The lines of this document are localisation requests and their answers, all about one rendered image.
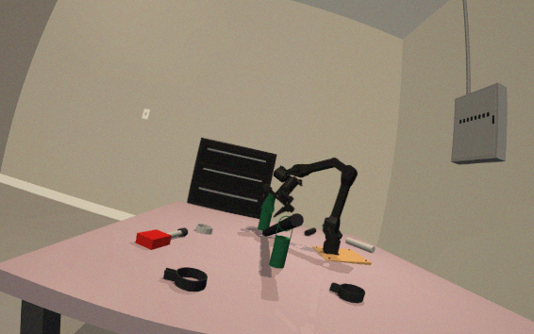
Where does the black ring clamp with tab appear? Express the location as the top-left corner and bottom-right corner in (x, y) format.
(329, 283), (365, 303)
(163, 267), (208, 292)

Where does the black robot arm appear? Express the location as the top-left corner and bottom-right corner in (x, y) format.
(274, 158), (358, 256)

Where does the grey metal ring clamp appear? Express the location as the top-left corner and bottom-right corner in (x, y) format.
(195, 223), (213, 235)

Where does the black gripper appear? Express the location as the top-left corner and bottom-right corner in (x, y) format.
(259, 183), (295, 217)

